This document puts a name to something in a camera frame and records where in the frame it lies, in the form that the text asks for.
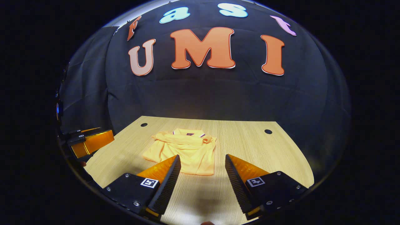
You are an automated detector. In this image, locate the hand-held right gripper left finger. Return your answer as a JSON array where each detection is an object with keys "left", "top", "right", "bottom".
[{"left": 102, "top": 154, "right": 182, "bottom": 221}]

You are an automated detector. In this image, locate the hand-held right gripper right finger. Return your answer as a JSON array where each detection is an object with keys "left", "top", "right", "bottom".
[{"left": 224, "top": 154, "right": 310, "bottom": 221}]

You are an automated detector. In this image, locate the orange T-shirt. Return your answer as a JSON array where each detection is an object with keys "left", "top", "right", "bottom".
[{"left": 143, "top": 128, "right": 217, "bottom": 176}]

